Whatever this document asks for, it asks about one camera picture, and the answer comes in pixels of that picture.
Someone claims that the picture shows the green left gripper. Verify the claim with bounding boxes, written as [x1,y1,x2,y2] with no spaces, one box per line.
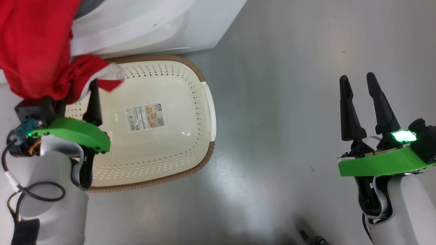
[31,79,111,153]

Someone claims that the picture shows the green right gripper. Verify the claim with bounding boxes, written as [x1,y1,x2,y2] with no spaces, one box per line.
[338,72,436,177]

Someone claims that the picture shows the red garment with white trim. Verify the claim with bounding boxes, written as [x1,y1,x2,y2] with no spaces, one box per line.
[0,0,125,104]

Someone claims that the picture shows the paper label sticker in basket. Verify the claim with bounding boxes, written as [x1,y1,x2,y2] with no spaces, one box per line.
[125,103,166,132]

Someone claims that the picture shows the cream laundry basket brown rim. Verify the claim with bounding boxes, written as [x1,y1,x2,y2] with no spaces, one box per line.
[65,55,217,194]

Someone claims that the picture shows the white washing machine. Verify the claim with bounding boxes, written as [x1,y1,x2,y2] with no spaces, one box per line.
[70,0,246,58]

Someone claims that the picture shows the teal cable connector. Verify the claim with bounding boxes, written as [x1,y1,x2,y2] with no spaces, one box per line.
[14,118,38,141]

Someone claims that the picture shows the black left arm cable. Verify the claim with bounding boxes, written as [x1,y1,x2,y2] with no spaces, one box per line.
[2,138,66,222]

